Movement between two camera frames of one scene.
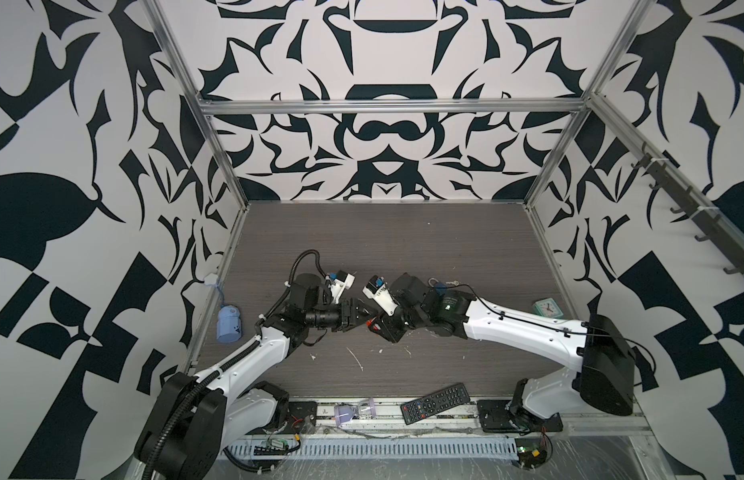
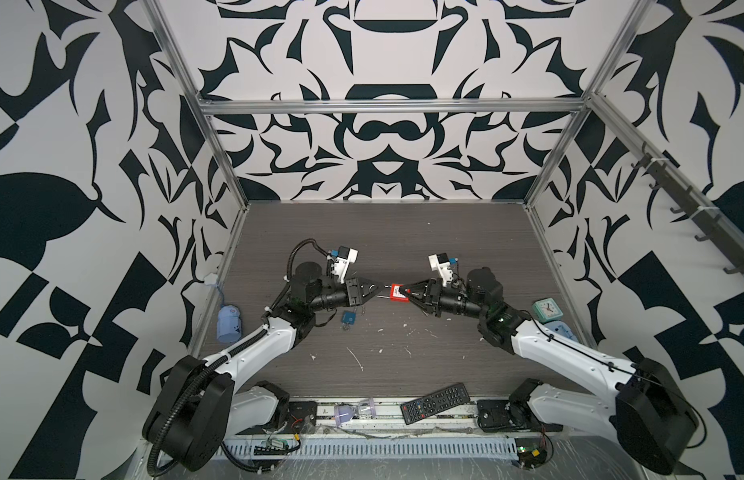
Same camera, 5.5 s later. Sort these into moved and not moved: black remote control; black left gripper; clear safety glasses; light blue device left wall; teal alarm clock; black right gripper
Moved: black left gripper; black right gripper
Not moved: light blue device left wall; clear safety glasses; teal alarm clock; black remote control
